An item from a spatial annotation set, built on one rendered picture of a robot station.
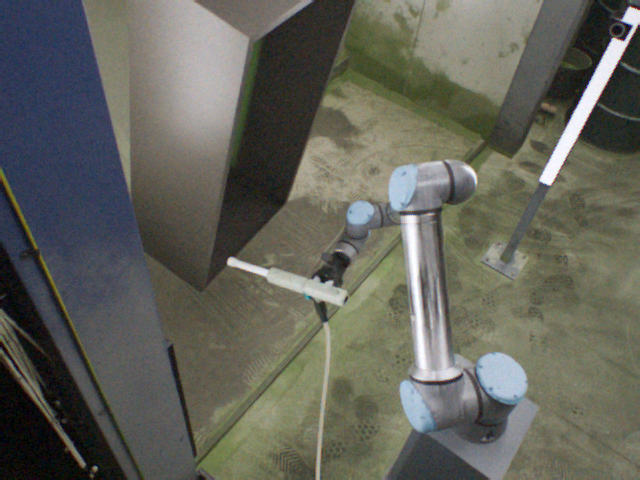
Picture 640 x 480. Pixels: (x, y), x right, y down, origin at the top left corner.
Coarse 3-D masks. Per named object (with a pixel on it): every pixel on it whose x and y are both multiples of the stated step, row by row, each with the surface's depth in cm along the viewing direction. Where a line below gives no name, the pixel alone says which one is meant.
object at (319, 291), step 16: (256, 272) 205; (272, 272) 202; (288, 272) 200; (288, 288) 200; (304, 288) 195; (320, 288) 193; (336, 288) 192; (320, 304) 199; (336, 304) 192; (320, 320) 209
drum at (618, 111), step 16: (624, 0) 330; (592, 64) 361; (624, 64) 332; (624, 80) 337; (576, 96) 379; (608, 96) 349; (624, 96) 342; (592, 112) 362; (608, 112) 353; (624, 112) 348; (592, 128) 366; (608, 128) 359; (624, 128) 355; (592, 144) 372; (608, 144) 366; (624, 144) 364
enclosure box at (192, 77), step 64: (128, 0) 138; (192, 0) 127; (256, 0) 133; (320, 0) 180; (128, 64) 154; (192, 64) 140; (256, 64) 212; (320, 64) 196; (192, 128) 157; (256, 128) 235; (192, 192) 178; (256, 192) 255; (192, 256) 205
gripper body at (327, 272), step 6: (336, 252) 209; (342, 258) 207; (342, 264) 209; (348, 264) 209; (324, 270) 204; (330, 270) 204; (336, 270) 203; (342, 270) 210; (324, 276) 203; (330, 276) 202; (342, 276) 207; (324, 282) 206; (342, 282) 208
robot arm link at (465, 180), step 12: (456, 168) 149; (468, 168) 153; (456, 180) 148; (468, 180) 151; (456, 192) 150; (468, 192) 153; (384, 204) 207; (444, 204) 170; (456, 204) 161; (384, 216) 205; (396, 216) 199
